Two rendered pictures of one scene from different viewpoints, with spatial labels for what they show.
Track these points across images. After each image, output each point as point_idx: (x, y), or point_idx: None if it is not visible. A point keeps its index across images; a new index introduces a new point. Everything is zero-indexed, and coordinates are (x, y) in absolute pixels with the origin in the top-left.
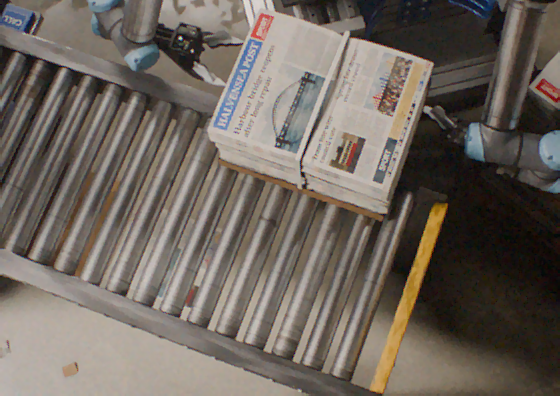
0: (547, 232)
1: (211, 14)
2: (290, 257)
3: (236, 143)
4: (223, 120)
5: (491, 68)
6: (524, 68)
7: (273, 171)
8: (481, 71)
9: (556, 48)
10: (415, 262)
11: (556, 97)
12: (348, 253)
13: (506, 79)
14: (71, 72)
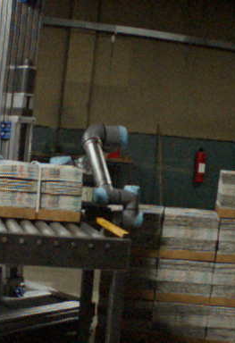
0: (146, 334)
1: None
2: (48, 226)
3: (11, 170)
4: (2, 163)
5: (71, 304)
6: (104, 162)
7: (24, 199)
8: (68, 305)
9: (93, 327)
10: (104, 222)
11: (117, 209)
12: (72, 226)
13: (99, 165)
14: None
